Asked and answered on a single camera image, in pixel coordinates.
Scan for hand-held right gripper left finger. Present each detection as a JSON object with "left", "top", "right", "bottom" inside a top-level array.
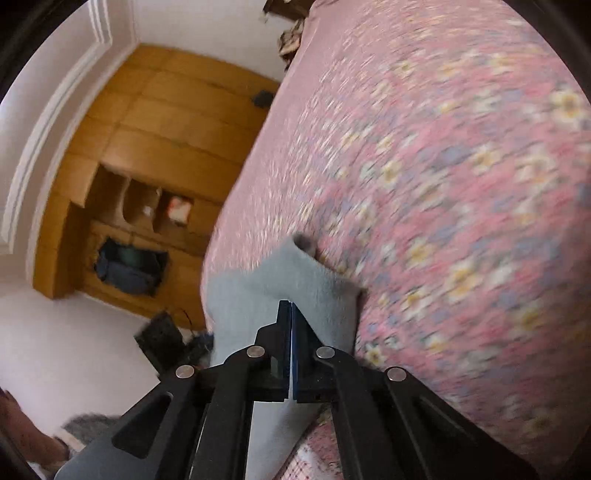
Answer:
[{"left": 90, "top": 300, "right": 293, "bottom": 480}]

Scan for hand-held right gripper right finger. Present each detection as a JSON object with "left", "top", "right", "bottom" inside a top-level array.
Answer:
[{"left": 291, "top": 304, "right": 542, "bottom": 480}]

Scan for grey pants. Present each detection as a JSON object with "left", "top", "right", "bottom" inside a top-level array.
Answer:
[{"left": 55, "top": 233, "right": 366, "bottom": 480}]

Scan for person's left forearm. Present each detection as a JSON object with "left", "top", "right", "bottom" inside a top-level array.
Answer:
[{"left": 0, "top": 388, "right": 71, "bottom": 464}]

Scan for black floor object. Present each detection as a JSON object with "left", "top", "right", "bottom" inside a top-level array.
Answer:
[{"left": 134, "top": 310, "right": 186, "bottom": 371}]

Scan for small red and white box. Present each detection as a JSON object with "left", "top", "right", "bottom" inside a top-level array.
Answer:
[{"left": 166, "top": 196, "right": 193, "bottom": 225}]

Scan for dark bag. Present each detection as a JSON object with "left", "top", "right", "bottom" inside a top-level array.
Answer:
[{"left": 95, "top": 236, "right": 170, "bottom": 297}]

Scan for bed with pink floral sheet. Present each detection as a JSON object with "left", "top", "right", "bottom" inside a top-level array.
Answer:
[{"left": 201, "top": 0, "right": 591, "bottom": 480}]

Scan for grey fuzzy garment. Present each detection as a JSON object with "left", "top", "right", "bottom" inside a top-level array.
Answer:
[{"left": 62, "top": 412, "right": 122, "bottom": 445}]

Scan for wooden wardrobe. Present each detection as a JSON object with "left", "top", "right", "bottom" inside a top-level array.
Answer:
[{"left": 32, "top": 44, "right": 282, "bottom": 330}]

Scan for pile of patterned clothes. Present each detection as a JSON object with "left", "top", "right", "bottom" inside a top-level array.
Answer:
[{"left": 276, "top": 18, "right": 308, "bottom": 70}]

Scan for dark wooden headboard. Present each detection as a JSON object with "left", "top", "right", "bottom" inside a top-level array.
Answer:
[{"left": 263, "top": 0, "right": 319, "bottom": 19}]

